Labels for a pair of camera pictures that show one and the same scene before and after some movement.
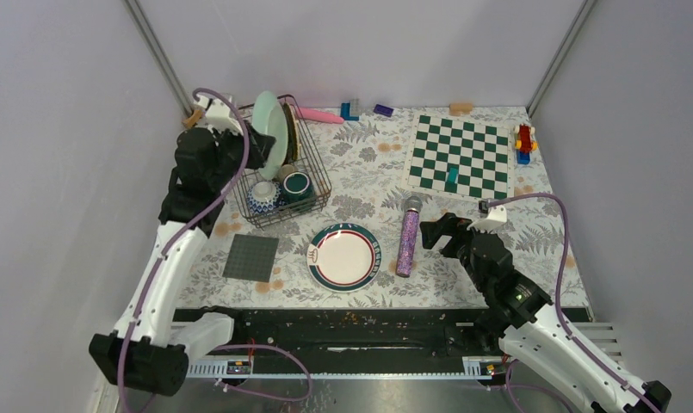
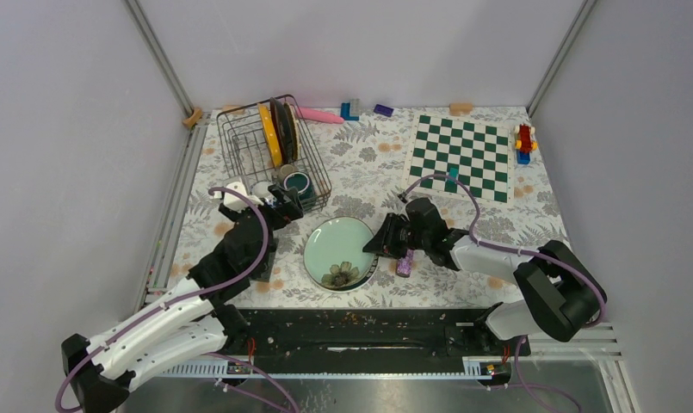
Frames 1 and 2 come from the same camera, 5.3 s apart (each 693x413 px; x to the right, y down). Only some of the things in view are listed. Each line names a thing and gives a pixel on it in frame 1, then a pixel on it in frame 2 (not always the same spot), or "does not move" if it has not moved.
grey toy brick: [355, 107] does not move
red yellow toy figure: [525, 143] does not move
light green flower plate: [269, 118] -> [334, 258]
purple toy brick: [383, 110] does not move
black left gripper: [260, 146] -> [290, 209]
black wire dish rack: [291, 182] does not move
